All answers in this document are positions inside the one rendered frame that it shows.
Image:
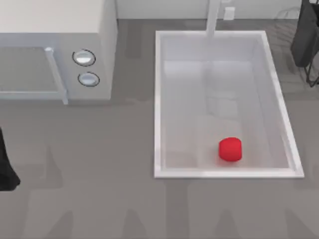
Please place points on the white sink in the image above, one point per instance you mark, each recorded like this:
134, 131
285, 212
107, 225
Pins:
219, 99

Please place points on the red cup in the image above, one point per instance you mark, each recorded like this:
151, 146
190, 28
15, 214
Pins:
230, 149

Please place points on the small microwave knob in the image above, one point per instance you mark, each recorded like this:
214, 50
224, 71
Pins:
88, 79

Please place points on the large microwave knob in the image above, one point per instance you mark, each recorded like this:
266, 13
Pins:
84, 57

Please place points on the pale microwave oven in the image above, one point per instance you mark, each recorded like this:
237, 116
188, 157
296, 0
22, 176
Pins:
99, 25

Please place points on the tall white tap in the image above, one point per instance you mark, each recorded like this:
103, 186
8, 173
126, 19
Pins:
211, 17

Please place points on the microwave oven door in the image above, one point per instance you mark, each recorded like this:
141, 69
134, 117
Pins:
22, 72

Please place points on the white wall socket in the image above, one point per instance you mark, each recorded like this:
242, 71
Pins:
229, 13

